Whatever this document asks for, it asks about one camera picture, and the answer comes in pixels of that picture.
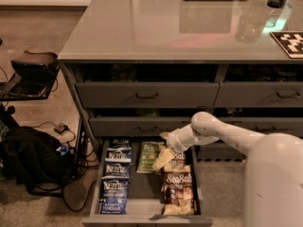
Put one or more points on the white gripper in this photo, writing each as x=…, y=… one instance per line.
x=174, y=141

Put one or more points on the green jalapeno chip bag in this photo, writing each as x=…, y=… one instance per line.
x=148, y=154

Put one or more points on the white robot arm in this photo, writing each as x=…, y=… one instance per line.
x=273, y=175

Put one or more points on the Sea Salt chip bag rear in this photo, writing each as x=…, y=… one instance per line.
x=177, y=164

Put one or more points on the sea salt chip bag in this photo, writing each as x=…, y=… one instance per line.
x=178, y=193
x=177, y=164

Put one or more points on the blue Kettle chip bag rear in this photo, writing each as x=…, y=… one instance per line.
x=119, y=153

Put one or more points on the blue kettle chip bag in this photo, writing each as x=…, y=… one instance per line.
x=119, y=153
x=114, y=193
x=117, y=168

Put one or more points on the open bottom left drawer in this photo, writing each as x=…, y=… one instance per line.
x=145, y=201

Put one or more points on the middle left grey drawer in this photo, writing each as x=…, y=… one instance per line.
x=135, y=126

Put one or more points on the grey drawer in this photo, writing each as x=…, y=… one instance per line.
x=260, y=95
x=218, y=152
x=146, y=94
x=290, y=125
x=135, y=126

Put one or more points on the dark chip bag back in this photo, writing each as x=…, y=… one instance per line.
x=121, y=143

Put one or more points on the bottom right grey drawer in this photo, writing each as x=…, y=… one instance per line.
x=218, y=152

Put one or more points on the Sea Salt chip bag front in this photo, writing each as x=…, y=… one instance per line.
x=178, y=193

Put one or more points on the blue Kettle chip bag middle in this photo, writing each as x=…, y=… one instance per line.
x=117, y=168

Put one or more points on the blue Kettle chip bag front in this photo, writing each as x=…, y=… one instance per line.
x=114, y=193

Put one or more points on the top right grey drawer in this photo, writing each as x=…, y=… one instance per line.
x=260, y=95

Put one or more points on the grey counter cabinet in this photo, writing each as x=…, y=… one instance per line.
x=180, y=41

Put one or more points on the top left grey drawer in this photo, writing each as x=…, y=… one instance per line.
x=146, y=94

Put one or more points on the middle right grey drawer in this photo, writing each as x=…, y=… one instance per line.
x=290, y=125

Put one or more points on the black power adapter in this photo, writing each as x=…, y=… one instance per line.
x=60, y=128

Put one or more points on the black backpack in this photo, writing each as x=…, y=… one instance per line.
x=35, y=158

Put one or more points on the checkered marker board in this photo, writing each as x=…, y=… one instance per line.
x=291, y=42

